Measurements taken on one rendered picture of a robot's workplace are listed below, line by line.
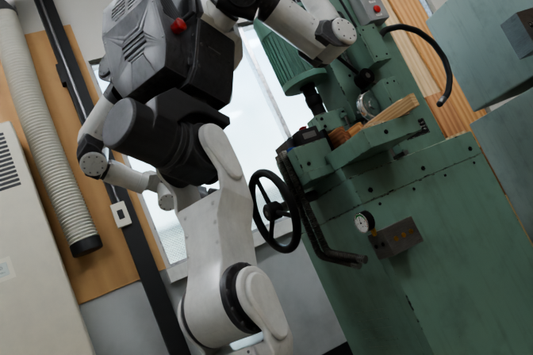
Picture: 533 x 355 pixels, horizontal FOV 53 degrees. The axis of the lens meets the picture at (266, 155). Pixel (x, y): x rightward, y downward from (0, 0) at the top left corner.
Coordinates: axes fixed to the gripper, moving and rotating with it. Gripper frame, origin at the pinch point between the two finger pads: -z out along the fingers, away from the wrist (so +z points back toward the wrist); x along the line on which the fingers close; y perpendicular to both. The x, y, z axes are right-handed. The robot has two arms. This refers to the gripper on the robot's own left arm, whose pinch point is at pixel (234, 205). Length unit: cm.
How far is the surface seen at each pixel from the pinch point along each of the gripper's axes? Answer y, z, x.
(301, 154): -15.7, -12.9, 21.8
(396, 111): -31, -34, 41
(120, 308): 104, 16, -77
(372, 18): 9, -39, 77
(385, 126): -34, -29, 36
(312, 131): -11.9, -16.5, 29.9
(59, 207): 110, 55, -32
